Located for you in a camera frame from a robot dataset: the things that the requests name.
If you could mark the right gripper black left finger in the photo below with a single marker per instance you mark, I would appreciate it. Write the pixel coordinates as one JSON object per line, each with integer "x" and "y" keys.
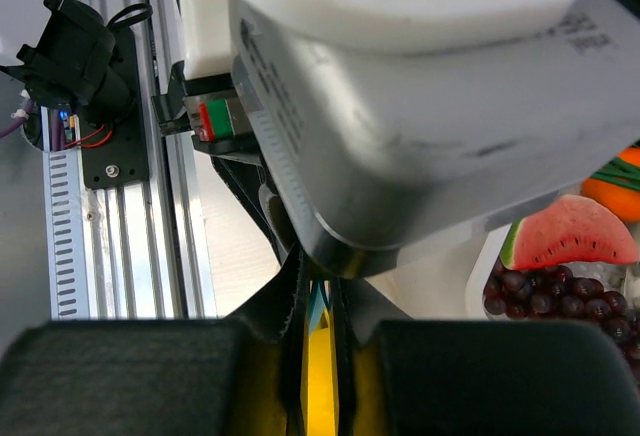
{"x": 263, "y": 355}

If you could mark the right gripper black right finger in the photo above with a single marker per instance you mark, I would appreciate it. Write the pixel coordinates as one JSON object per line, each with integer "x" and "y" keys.
{"x": 357, "y": 308}

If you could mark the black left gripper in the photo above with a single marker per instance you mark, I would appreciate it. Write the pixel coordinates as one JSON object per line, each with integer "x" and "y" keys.
{"x": 210, "y": 109}

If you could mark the clear zip bag teal zipper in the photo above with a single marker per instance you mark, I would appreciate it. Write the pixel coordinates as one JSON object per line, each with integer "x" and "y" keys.
{"x": 318, "y": 390}

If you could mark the dark grape bunch toy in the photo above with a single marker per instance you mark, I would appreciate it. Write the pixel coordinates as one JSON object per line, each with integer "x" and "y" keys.
{"x": 561, "y": 293}

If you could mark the watermelon slice toy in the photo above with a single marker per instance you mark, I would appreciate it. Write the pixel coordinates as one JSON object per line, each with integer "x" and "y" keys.
{"x": 572, "y": 229}

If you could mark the white perforated plastic basket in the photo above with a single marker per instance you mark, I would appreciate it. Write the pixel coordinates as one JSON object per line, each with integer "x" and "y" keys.
{"x": 622, "y": 278}

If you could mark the orange carrot toy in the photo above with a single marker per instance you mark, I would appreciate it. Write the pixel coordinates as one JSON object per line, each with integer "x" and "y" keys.
{"x": 616, "y": 185}

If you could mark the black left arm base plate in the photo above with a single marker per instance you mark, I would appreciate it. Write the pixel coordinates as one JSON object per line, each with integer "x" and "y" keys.
{"x": 116, "y": 154}

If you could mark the white slotted cable duct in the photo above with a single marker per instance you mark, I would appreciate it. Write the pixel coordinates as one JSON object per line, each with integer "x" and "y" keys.
{"x": 64, "y": 224}

